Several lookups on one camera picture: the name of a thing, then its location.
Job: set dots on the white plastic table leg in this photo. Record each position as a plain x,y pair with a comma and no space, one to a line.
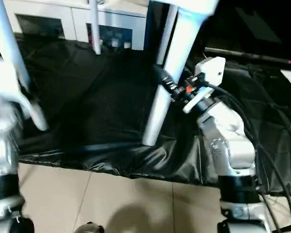
5,29
166,34
95,29
177,43

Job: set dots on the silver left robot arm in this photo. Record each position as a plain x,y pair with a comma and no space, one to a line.
2,145

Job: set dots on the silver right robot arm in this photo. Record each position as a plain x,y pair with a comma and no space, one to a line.
228,136

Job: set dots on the small white jar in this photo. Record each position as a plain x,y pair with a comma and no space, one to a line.
115,42

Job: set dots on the black plastic mat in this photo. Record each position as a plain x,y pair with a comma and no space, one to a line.
97,107

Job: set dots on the black low shelf board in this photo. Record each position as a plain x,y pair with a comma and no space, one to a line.
252,56

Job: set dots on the white sideboard cabinet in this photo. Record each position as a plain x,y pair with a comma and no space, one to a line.
68,19

